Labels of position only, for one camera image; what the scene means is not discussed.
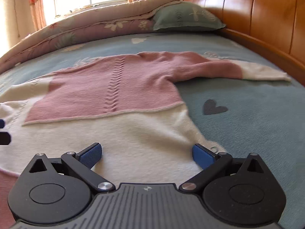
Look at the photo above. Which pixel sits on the pink and white knit sweater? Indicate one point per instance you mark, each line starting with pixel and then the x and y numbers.
pixel 143 83

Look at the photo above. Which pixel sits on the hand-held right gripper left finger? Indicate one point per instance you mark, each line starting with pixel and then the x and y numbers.
pixel 91 155

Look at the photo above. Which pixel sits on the pink floral folded quilt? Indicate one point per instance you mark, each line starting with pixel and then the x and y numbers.
pixel 95 26

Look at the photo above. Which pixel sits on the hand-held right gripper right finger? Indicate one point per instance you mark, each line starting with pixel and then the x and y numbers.
pixel 202 156

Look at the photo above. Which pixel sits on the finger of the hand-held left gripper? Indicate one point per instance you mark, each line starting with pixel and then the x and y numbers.
pixel 5 138
pixel 2 123

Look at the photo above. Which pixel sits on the wooden headboard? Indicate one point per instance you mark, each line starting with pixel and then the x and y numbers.
pixel 262 12

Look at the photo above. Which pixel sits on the green pillow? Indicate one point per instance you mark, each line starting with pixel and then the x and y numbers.
pixel 188 16

